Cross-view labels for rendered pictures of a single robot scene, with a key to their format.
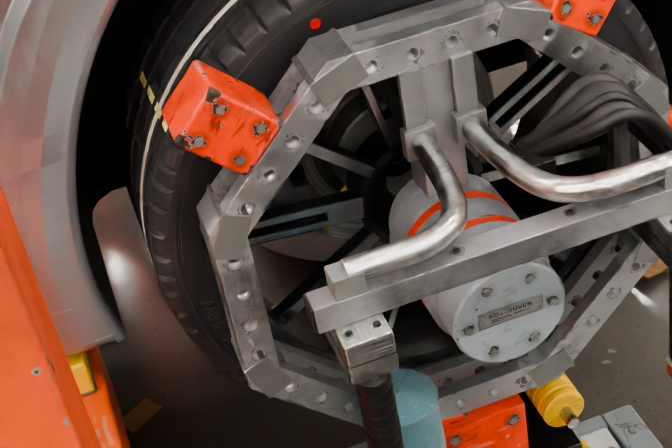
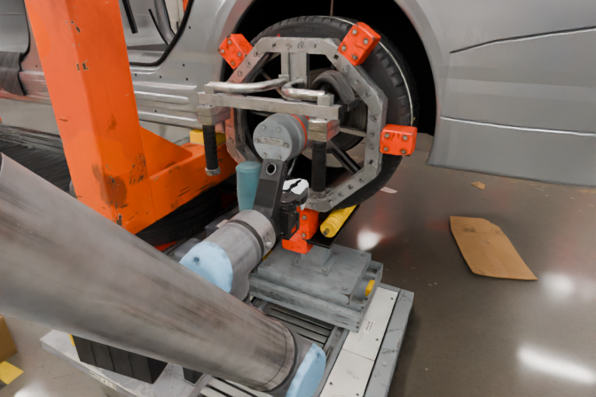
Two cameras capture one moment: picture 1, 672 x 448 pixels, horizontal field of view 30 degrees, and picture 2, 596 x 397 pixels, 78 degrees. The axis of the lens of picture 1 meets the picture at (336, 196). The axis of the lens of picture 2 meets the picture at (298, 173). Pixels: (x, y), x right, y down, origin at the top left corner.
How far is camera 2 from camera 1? 1.02 m
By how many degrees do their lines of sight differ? 35
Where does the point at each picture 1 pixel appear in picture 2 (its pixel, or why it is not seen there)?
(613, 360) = (433, 285)
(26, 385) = (64, 26)
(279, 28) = (268, 34)
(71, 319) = not seen: hidden behind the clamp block
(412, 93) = (284, 60)
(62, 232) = not seen: hidden behind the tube
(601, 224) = (291, 107)
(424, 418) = (246, 173)
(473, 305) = (259, 130)
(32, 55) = (216, 26)
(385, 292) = (218, 97)
